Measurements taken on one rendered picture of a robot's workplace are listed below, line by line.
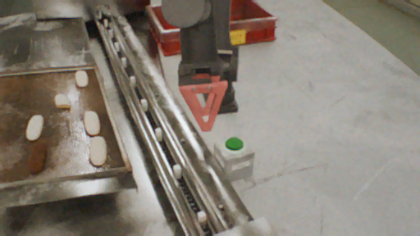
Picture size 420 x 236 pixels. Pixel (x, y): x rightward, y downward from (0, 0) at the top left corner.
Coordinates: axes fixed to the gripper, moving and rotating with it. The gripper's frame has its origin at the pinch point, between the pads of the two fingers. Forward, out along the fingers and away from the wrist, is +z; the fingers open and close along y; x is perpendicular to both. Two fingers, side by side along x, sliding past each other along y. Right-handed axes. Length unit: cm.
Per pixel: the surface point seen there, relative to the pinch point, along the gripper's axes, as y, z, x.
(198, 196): 11.1, 19.3, 2.5
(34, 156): 11.9, 8.1, 36.6
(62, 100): 33.9, 0.1, 36.7
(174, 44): 75, -10, 8
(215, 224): 4.4, 22.3, -0.2
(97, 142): 19.2, 8.3, 24.3
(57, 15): 97, -28, 60
